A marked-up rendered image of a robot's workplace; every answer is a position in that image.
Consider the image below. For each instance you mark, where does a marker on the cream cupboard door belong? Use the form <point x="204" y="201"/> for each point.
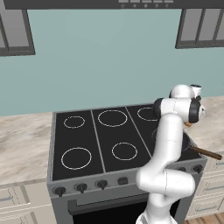
<point x="17" y="218"/>

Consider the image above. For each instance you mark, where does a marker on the black stove knob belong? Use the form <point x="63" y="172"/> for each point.
<point x="102" y="184"/>
<point x="198" y="168"/>
<point x="81" y="187"/>
<point x="182" y="169"/>
<point x="60" y="191"/>
<point x="122" y="180"/>

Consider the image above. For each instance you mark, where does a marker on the orange-brown onion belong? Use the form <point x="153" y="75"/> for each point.
<point x="188" y="124"/>

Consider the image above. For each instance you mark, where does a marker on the grey glass-door wall cupboard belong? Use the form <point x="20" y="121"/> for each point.
<point x="201" y="27"/>
<point x="14" y="32"/>

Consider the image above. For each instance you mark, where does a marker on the dark grey range hood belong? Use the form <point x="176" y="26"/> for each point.
<point x="73" y="3"/>

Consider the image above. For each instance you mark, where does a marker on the grey stove with black hob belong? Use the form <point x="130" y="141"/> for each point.
<point x="87" y="137"/>

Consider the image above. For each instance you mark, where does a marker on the black oven door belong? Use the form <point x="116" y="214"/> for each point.
<point x="110" y="214"/>

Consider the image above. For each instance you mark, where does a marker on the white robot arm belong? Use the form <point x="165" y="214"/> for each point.
<point x="166" y="151"/>

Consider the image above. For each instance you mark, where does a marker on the cream drawer front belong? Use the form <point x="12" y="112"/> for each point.
<point x="16" y="194"/>
<point x="211" y="182"/>
<point x="204" y="204"/>
<point x="217" y="167"/>

